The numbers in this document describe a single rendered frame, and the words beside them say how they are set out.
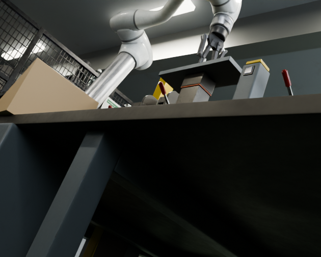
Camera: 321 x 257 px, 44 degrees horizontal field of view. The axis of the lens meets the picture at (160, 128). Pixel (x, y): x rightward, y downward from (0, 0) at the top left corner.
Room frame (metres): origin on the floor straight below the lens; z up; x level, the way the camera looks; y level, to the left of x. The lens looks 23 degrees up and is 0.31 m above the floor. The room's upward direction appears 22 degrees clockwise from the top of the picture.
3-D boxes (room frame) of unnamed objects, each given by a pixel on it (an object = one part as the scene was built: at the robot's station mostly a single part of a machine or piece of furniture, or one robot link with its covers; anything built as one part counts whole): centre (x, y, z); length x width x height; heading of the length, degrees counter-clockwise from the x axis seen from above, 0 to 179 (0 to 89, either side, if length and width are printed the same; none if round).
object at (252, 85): (1.17, -0.23, 0.92); 0.08 x 0.08 x 0.44; 38
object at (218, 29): (1.38, -0.07, 1.36); 0.08 x 0.07 x 0.09; 114
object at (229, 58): (1.37, -0.07, 1.16); 0.37 x 0.14 x 0.02; 38
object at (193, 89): (1.37, -0.07, 0.92); 0.10 x 0.08 x 0.45; 38
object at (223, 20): (1.38, -0.07, 1.43); 0.09 x 0.09 x 0.06
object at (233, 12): (1.37, -0.07, 1.54); 0.13 x 0.11 x 0.16; 142
